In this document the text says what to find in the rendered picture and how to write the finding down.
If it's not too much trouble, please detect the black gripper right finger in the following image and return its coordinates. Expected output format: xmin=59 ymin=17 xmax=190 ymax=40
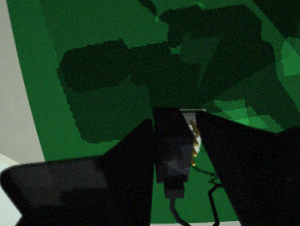
xmin=196 ymin=111 xmax=300 ymax=226

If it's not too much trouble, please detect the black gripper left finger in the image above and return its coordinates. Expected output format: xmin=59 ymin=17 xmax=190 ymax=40
xmin=0 ymin=119 xmax=155 ymax=226

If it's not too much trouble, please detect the green circuit board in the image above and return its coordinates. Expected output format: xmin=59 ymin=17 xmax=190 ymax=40
xmin=6 ymin=0 xmax=300 ymax=223

